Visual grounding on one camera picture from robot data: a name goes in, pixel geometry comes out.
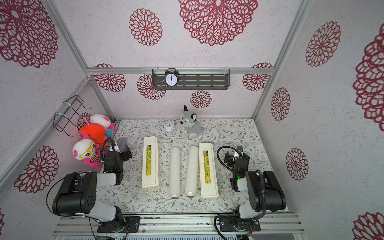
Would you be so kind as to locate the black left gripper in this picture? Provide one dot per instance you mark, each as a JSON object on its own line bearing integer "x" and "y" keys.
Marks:
{"x": 124, "y": 153}

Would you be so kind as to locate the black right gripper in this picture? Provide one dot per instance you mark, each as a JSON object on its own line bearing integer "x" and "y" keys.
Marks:
{"x": 229, "y": 159}

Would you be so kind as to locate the cream wrap dispenser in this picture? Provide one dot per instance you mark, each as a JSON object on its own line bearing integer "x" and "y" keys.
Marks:
{"x": 208, "y": 176}
{"x": 150, "y": 172}

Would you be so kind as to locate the white plastic wrap roll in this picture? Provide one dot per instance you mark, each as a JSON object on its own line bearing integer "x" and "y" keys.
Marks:
{"x": 175, "y": 173}
{"x": 192, "y": 172}

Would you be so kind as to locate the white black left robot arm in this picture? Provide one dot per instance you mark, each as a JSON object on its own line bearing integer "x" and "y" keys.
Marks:
{"x": 77, "y": 195}

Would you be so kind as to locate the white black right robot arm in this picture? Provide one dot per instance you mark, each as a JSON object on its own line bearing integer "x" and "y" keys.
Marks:
{"x": 264, "y": 191}

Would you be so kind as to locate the red orange plush toy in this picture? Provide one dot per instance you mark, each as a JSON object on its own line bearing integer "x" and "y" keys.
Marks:
{"x": 94, "y": 132}

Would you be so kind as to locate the white plush toy yellow glasses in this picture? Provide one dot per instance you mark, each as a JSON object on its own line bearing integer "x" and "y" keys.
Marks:
{"x": 88, "y": 151}

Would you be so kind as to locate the white pink plush toy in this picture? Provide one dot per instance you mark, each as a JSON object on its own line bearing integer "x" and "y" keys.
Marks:
{"x": 100, "y": 120}

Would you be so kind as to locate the grey plush wolf toy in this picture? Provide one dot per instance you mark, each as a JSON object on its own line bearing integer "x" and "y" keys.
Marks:
{"x": 190, "y": 128}

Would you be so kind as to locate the floral table mat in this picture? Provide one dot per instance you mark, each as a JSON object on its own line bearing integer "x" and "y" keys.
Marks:
{"x": 223, "y": 134}

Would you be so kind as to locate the small white round clock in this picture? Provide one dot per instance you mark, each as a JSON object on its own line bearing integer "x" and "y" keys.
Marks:
{"x": 169, "y": 126}

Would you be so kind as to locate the black alarm clock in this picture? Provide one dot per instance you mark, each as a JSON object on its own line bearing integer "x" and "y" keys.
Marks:
{"x": 171, "y": 77}

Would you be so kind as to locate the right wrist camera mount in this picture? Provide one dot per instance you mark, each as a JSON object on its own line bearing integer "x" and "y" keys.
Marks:
{"x": 239, "y": 151}

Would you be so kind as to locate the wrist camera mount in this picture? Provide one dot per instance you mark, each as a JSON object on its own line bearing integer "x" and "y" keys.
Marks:
{"x": 239, "y": 151}
{"x": 114, "y": 147}

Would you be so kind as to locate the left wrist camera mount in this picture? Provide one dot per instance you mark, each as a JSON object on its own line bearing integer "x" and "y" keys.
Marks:
{"x": 114, "y": 147}

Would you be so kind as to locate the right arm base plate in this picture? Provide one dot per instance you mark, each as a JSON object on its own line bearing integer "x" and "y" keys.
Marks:
{"x": 231, "y": 225}

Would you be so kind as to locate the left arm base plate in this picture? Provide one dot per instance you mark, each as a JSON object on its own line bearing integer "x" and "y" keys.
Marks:
{"x": 129, "y": 224}

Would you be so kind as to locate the black wire wall basket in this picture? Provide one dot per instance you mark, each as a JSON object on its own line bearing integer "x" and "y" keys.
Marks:
{"x": 72, "y": 117}

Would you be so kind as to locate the grey wall shelf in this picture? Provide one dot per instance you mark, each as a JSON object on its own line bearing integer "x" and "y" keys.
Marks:
{"x": 194, "y": 80}

